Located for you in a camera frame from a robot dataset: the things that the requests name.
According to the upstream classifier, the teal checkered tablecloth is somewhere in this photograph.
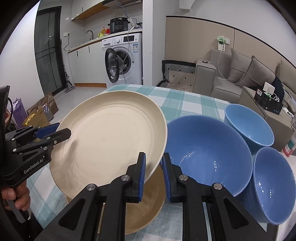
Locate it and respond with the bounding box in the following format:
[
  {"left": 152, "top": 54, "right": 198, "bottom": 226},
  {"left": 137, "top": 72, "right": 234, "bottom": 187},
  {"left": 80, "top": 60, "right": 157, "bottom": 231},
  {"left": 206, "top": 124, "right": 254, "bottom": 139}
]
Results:
[{"left": 23, "top": 85, "right": 281, "bottom": 241}]

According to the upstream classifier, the stick vacuum cleaner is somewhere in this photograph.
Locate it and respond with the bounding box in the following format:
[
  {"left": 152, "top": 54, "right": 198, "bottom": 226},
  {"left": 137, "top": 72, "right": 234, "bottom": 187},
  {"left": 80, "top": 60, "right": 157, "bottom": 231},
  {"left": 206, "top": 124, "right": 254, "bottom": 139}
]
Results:
[{"left": 60, "top": 39, "right": 75, "bottom": 93}]

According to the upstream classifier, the white square box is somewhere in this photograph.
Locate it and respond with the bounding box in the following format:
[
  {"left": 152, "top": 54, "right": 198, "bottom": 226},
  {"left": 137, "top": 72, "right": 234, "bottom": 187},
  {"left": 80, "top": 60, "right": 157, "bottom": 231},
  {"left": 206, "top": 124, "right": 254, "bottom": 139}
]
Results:
[{"left": 262, "top": 82, "right": 275, "bottom": 96}]

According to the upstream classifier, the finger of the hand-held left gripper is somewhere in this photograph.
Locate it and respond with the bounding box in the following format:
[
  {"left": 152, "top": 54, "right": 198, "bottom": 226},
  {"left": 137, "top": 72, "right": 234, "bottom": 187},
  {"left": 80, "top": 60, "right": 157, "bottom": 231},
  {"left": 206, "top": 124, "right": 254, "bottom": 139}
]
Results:
[
  {"left": 14, "top": 128, "right": 72, "bottom": 160},
  {"left": 6, "top": 123, "right": 61, "bottom": 146}
]

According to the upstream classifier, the black cardboard box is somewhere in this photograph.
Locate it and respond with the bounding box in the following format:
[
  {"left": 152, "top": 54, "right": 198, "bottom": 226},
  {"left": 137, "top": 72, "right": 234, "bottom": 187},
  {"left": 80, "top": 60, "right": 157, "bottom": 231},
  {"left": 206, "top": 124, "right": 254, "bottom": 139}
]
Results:
[{"left": 254, "top": 88, "right": 284, "bottom": 115}]

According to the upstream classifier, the person's left hand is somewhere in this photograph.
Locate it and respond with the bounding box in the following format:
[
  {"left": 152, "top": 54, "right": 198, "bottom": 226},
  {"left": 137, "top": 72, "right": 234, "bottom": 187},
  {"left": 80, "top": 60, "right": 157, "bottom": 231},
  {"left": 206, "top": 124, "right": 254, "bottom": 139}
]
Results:
[{"left": 1, "top": 181, "right": 31, "bottom": 211}]

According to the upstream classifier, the large blue bowl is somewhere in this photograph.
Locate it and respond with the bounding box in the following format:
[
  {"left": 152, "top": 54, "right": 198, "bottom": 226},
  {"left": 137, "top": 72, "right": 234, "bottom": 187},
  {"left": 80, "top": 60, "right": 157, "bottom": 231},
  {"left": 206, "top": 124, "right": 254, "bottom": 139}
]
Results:
[{"left": 165, "top": 115, "right": 253, "bottom": 197}]

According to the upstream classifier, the grey sofa cushion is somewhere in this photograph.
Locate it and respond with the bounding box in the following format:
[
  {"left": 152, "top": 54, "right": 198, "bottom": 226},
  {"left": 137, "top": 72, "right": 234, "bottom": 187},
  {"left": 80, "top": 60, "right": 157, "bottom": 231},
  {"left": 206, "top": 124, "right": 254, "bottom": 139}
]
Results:
[
  {"left": 228, "top": 48, "right": 253, "bottom": 84},
  {"left": 237, "top": 56, "right": 277, "bottom": 88}
]

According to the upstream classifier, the range hood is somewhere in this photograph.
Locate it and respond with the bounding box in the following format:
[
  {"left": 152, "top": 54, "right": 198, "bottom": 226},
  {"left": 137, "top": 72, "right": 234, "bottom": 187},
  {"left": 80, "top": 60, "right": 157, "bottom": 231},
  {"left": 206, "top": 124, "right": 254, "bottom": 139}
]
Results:
[{"left": 103, "top": 0, "right": 141, "bottom": 6}]

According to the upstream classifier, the white kitchen counter cabinet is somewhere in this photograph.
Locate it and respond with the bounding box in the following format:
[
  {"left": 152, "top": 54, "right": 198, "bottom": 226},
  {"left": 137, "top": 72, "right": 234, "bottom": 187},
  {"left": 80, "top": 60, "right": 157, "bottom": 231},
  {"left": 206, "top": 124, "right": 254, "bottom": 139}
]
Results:
[{"left": 68, "top": 38, "right": 108, "bottom": 85}]

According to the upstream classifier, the cream round plate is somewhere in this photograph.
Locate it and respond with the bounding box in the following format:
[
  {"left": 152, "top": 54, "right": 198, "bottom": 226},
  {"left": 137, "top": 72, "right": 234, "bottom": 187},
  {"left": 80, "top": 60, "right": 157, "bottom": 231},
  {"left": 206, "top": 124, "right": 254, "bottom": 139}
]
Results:
[
  {"left": 66, "top": 170, "right": 166, "bottom": 235},
  {"left": 49, "top": 90, "right": 168, "bottom": 202}
]

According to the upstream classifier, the white wall cabinet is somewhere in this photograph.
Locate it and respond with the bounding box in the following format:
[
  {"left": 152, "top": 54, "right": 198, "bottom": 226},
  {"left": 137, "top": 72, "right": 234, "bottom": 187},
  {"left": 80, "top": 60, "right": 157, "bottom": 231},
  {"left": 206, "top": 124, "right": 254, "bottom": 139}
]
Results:
[{"left": 70, "top": 0, "right": 110, "bottom": 21}]

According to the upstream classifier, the dark glass door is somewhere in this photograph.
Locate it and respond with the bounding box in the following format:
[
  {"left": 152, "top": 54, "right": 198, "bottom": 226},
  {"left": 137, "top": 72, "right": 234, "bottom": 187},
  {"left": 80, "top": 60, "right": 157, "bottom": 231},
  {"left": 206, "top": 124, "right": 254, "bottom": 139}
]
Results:
[{"left": 34, "top": 10, "right": 65, "bottom": 93}]

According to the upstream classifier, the grey sofa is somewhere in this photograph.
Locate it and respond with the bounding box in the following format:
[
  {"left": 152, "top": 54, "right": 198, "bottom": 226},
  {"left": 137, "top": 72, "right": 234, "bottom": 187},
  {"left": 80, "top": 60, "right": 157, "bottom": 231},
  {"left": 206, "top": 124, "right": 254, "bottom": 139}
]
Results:
[{"left": 193, "top": 49, "right": 296, "bottom": 112}]

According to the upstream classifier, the white washing machine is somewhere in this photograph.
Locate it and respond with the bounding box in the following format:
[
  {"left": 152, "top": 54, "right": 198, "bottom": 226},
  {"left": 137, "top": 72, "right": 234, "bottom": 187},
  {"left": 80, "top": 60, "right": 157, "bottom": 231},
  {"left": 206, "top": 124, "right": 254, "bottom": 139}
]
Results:
[{"left": 101, "top": 33, "right": 143, "bottom": 85}]

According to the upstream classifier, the purple bag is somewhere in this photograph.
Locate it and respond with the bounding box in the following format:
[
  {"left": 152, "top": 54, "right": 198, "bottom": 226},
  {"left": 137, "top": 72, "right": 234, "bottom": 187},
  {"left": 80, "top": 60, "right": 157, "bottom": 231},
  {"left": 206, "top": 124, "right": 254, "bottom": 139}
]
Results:
[{"left": 11, "top": 97, "right": 28, "bottom": 121}]

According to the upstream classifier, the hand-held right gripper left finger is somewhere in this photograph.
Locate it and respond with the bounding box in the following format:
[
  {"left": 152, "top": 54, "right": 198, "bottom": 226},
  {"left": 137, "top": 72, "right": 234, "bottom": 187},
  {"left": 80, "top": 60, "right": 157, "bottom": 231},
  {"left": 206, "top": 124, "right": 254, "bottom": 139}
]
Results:
[{"left": 43, "top": 152, "right": 147, "bottom": 241}]

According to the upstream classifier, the yellow cardboard box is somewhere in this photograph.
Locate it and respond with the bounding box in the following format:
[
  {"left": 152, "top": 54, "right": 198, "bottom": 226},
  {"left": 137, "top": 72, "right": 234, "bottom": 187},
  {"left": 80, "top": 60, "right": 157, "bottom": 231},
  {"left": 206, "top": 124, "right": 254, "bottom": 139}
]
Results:
[{"left": 22, "top": 107, "right": 52, "bottom": 130}]

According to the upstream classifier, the small blue bowl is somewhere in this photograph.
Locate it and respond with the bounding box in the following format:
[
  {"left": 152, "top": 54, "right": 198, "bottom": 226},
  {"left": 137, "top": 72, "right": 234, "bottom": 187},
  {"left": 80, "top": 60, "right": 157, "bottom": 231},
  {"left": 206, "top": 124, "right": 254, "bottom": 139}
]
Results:
[
  {"left": 224, "top": 104, "right": 275, "bottom": 153},
  {"left": 240, "top": 147, "right": 296, "bottom": 226}
]

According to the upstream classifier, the grey nightstand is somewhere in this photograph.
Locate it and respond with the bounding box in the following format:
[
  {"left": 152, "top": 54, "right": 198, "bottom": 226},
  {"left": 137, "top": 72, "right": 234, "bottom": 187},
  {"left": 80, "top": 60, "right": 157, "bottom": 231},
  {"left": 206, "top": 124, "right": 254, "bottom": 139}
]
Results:
[{"left": 238, "top": 86, "right": 296, "bottom": 152}]

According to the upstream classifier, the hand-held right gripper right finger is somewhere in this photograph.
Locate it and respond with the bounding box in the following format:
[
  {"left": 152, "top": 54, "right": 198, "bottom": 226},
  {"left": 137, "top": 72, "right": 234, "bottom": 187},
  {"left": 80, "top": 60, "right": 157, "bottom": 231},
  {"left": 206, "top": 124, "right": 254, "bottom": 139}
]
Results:
[{"left": 162, "top": 153, "right": 278, "bottom": 241}]

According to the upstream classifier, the clear plastic water bottle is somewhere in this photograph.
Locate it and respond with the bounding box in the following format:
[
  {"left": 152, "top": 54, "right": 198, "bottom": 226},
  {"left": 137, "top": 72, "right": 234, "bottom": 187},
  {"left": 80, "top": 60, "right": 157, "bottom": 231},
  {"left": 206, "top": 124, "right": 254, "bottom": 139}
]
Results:
[{"left": 283, "top": 139, "right": 296, "bottom": 158}]

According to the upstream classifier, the brown patterned cardboard box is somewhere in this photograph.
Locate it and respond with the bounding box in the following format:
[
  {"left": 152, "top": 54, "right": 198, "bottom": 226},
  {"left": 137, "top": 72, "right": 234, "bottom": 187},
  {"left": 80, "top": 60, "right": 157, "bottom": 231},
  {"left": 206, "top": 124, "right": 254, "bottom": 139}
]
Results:
[{"left": 26, "top": 92, "right": 59, "bottom": 116}]

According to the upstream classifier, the black pressure cooker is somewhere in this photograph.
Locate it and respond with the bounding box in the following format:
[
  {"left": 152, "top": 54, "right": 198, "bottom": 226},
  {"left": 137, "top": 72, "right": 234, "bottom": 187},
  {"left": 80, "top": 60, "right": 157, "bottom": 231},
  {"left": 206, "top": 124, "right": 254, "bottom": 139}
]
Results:
[{"left": 108, "top": 17, "right": 130, "bottom": 34}]

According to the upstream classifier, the white charging cable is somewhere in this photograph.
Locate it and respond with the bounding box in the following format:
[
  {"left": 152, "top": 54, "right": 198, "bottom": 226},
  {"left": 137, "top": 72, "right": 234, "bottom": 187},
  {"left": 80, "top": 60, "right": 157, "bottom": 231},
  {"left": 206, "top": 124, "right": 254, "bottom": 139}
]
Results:
[{"left": 217, "top": 49, "right": 230, "bottom": 81}]

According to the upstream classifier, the wall outlet with green charger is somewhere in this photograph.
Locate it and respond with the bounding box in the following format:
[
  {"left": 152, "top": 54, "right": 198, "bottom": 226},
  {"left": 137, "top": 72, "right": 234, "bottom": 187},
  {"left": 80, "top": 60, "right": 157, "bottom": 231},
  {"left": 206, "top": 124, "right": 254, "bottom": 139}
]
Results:
[{"left": 216, "top": 35, "right": 231, "bottom": 52}]

